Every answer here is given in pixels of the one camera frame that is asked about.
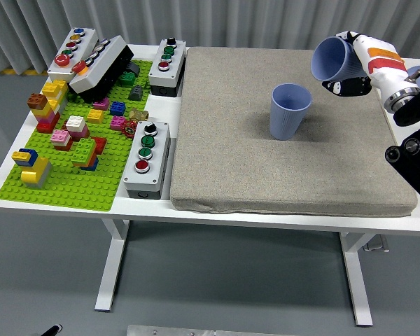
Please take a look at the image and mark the brass valve red handwheel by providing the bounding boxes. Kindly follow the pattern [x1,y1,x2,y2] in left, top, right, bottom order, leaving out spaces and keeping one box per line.
[120,108,150,138]

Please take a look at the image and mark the green studded baseplate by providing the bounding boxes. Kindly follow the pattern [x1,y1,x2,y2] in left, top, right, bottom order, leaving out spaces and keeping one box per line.
[0,59,154,213]

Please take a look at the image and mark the brown yellow red brick tower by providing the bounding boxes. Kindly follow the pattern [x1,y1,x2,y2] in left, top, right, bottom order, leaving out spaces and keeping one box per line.
[26,92,61,134]

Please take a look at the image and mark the grey three-button knob box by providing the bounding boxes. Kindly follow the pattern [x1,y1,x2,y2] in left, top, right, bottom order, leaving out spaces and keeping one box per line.
[147,37,187,98]

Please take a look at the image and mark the tilted white black-base button box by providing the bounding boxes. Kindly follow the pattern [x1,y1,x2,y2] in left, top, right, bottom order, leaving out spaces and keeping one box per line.
[68,34,135,104]

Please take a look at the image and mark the yellow black floor tape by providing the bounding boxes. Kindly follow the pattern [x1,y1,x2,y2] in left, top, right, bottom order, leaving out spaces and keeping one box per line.
[0,68,49,76]

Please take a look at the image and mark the yellow blue grey brick duck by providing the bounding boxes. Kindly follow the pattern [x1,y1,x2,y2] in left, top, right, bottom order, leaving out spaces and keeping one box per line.
[10,148,53,190]

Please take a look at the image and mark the grey metal floor bracket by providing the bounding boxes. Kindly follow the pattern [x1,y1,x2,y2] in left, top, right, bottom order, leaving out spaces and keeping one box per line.
[363,234,390,252]

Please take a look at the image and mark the grey-brown fabric mat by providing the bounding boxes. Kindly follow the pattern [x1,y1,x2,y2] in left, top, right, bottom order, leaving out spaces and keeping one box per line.
[169,47,418,218]

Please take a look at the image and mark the white pink brick stack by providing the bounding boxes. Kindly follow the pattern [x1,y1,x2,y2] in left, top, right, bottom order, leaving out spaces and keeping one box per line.
[65,115,90,140]

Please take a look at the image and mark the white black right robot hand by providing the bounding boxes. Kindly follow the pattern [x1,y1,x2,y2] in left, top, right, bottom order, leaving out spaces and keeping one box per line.
[321,30,409,98]

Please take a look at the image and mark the grey four-button control box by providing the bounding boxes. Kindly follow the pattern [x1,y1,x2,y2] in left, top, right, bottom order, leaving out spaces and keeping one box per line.
[121,120,171,201]

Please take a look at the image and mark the yellow white brick stack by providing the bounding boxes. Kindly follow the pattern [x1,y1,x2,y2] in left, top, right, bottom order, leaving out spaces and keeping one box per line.
[41,79,69,115]

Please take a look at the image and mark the green orange red brick stack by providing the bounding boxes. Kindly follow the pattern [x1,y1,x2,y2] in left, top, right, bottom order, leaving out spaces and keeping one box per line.
[71,136,108,172]

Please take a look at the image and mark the white table leg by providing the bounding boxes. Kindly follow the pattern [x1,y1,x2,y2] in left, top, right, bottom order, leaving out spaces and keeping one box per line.
[94,218,130,312]
[338,231,374,327]

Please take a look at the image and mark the pink red brick stack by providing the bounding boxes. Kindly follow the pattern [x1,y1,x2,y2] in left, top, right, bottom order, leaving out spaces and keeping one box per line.
[50,129,74,152]

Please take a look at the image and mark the blue ribbed plastic cup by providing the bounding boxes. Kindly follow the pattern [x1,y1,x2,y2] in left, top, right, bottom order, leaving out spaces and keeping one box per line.
[310,36,367,83]
[269,82,313,141]

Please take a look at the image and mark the grey pleated curtain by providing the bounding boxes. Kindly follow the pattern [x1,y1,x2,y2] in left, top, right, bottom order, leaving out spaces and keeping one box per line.
[0,0,420,75]

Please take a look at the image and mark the white five-button control box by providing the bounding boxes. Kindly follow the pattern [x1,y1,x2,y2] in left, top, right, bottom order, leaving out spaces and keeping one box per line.
[47,27,99,84]

